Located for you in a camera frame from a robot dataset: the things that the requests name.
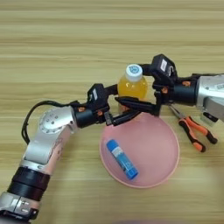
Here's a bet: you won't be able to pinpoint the blue glue stick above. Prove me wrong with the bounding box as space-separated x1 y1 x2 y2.
106 139 139 180

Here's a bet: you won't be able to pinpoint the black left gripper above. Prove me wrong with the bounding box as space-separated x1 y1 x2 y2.
73 84 143 130

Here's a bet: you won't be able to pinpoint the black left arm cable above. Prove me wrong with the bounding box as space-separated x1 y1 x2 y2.
21 100 80 145

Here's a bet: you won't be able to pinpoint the orange juice bottle white cap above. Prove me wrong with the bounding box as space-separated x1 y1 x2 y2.
116 64 149 102

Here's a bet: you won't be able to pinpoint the pink round plate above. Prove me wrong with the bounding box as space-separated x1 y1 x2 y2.
99 112 180 189

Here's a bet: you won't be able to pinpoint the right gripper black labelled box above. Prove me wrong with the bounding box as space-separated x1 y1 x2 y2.
151 53 178 82

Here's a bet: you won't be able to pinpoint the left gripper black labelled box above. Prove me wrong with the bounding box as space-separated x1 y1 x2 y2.
87 83 109 110

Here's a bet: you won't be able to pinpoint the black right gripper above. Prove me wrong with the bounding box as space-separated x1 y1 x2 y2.
115 64 200 117

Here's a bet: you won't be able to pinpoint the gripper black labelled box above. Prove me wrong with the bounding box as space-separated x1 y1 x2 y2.
87 83 109 110
151 53 178 82

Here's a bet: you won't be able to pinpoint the orange black pliers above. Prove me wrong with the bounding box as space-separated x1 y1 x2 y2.
169 104 219 153

